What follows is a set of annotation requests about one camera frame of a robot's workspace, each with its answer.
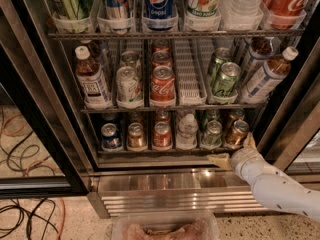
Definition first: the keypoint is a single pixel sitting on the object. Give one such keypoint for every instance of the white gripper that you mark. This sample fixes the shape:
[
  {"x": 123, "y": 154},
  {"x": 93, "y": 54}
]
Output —
[{"x": 242, "y": 159}]

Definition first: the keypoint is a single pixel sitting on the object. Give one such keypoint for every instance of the orange soda can front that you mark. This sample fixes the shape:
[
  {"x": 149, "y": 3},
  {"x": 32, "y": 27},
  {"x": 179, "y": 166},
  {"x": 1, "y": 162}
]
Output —
[{"x": 237, "y": 133}]

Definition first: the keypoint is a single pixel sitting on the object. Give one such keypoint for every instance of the orange soda can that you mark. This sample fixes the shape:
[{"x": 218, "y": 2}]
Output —
[
  {"x": 237, "y": 133},
  {"x": 233, "y": 115}
]

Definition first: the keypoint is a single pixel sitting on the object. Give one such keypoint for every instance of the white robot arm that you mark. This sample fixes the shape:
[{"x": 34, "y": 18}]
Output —
[{"x": 270, "y": 187}]

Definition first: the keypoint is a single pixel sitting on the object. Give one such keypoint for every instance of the green can bottom front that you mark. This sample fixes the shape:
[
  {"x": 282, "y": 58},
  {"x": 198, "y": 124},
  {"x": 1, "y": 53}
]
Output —
[{"x": 212, "y": 133}]

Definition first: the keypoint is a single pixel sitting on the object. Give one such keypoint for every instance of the orange soda can rear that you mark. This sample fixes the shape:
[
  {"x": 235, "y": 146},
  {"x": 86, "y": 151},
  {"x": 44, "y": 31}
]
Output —
[{"x": 233, "y": 115}]

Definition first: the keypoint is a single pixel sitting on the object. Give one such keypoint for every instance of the green can bottom rear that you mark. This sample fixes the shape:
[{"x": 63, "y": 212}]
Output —
[{"x": 209, "y": 115}]

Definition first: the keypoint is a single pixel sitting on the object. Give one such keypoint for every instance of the green can middle front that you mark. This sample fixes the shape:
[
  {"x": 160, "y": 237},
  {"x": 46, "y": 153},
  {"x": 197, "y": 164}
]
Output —
[{"x": 226, "y": 79}]

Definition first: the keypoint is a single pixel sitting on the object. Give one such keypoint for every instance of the red can bottom front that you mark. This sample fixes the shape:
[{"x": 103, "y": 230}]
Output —
[{"x": 162, "y": 134}]

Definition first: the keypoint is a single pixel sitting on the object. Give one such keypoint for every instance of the red can bottom rear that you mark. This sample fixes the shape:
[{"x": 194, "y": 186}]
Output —
[{"x": 162, "y": 116}]

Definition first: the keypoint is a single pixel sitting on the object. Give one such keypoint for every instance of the red coca-cola can front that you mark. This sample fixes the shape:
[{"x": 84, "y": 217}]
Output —
[{"x": 162, "y": 84}]

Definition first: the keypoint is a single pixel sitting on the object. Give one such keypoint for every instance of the red coca-cola can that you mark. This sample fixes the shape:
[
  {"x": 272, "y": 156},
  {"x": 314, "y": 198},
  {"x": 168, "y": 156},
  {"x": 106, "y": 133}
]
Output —
[
  {"x": 162, "y": 84},
  {"x": 161, "y": 45},
  {"x": 161, "y": 58}
]

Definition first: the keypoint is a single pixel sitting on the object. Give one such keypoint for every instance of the green can middle rear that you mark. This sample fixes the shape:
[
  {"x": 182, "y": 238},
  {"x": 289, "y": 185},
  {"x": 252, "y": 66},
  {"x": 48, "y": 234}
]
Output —
[{"x": 218, "y": 57}]

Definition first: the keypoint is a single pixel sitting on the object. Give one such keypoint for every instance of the gold can bottom front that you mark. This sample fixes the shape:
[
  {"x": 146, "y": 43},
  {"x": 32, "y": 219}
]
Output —
[{"x": 136, "y": 136}]

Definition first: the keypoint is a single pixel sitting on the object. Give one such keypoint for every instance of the gold can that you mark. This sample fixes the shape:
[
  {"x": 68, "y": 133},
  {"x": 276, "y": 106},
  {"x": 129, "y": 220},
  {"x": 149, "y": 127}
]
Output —
[
  {"x": 136, "y": 136},
  {"x": 136, "y": 117}
]

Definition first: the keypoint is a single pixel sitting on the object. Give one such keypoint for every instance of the gold can bottom rear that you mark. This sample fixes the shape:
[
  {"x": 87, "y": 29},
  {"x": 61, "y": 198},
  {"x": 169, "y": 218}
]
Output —
[{"x": 136, "y": 117}]

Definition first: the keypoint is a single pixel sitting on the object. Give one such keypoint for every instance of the empty white shelf tray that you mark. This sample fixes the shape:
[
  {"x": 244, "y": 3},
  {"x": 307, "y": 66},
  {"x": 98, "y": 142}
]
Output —
[{"x": 189, "y": 80}]

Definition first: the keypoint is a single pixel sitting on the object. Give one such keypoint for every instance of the red coca-cola can middle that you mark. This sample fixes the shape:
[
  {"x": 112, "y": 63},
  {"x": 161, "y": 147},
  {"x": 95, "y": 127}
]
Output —
[{"x": 161, "y": 58}]

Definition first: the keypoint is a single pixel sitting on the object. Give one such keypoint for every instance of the white 7up can front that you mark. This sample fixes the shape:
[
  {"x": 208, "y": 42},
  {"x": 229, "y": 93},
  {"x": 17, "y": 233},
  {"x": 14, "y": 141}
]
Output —
[{"x": 128, "y": 84}]

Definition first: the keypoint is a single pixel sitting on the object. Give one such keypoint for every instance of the white 7up can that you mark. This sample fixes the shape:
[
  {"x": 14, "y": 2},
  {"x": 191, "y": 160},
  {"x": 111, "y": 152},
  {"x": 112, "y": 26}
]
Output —
[
  {"x": 128, "y": 84},
  {"x": 130, "y": 58}
]

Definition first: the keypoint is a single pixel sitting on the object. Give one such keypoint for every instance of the right glass fridge door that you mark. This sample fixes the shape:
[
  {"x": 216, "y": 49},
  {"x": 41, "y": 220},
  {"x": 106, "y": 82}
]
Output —
[{"x": 291, "y": 118}]

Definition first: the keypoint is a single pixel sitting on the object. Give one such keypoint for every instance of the glass fridge door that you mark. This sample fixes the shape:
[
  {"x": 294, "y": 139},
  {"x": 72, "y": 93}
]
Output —
[
  {"x": 37, "y": 77},
  {"x": 291, "y": 118}
]

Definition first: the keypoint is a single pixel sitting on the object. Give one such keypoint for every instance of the blue pepsi can bottom front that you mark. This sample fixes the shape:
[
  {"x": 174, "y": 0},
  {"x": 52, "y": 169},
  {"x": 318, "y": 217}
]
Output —
[{"x": 111, "y": 138}]

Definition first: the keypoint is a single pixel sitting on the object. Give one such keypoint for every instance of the red coca-cola can rear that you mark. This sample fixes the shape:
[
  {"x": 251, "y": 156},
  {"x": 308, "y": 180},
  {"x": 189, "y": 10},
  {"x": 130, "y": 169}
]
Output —
[{"x": 161, "y": 45}]

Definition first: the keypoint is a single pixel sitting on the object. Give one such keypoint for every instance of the steel fridge base grille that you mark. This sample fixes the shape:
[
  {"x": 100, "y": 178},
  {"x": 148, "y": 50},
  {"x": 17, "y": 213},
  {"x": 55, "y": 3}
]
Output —
[{"x": 124, "y": 192}]

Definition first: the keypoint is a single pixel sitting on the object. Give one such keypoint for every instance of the blue can bottom rear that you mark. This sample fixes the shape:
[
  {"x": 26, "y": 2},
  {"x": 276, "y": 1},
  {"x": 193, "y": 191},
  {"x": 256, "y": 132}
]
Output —
[{"x": 110, "y": 118}]

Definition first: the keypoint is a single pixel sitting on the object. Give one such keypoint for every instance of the white 7up can rear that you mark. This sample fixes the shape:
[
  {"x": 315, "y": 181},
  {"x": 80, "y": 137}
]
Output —
[{"x": 130, "y": 58}]

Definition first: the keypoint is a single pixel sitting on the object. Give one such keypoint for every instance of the pepsi can top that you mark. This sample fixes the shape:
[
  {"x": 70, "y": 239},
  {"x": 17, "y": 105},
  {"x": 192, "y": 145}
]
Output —
[{"x": 159, "y": 9}]

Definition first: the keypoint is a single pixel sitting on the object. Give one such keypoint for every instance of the red bull can top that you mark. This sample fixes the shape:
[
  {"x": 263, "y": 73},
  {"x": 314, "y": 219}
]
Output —
[{"x": 117, "y": 9}]

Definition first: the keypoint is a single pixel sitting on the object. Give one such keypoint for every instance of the left glass fridge door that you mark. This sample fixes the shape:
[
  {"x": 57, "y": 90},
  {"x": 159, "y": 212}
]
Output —
[{"x": 37, "y": 77}]

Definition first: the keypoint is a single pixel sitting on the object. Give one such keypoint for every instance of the tea bottle right front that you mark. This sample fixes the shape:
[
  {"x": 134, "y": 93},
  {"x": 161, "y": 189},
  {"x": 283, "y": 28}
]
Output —
[{"x": 272, "y": 72}]

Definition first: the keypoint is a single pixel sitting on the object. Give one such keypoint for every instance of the tea bottle right rear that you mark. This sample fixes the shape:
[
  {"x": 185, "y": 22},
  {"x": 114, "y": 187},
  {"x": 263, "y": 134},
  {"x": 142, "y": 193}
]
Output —
[{"x": 260, "y": 49}]

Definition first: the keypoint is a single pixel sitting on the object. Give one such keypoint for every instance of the clear plastic food container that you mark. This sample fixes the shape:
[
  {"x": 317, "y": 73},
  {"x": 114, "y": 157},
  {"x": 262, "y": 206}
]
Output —
[{"x": 166, "y": 225}]

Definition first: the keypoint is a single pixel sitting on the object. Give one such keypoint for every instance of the clear water bottle top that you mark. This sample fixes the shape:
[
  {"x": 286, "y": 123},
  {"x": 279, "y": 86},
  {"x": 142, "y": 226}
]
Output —
[{"x": 243, "y": 0}]

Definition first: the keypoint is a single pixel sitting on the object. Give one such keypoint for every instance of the iced tea bottle left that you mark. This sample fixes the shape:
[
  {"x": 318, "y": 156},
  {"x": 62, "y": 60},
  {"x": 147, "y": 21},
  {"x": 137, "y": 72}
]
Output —
[{"x": 92, "y": 80}]

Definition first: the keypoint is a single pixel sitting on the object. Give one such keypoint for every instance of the coca-cola bottle top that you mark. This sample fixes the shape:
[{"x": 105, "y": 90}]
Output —
[{"x": 284, "y": 14}]

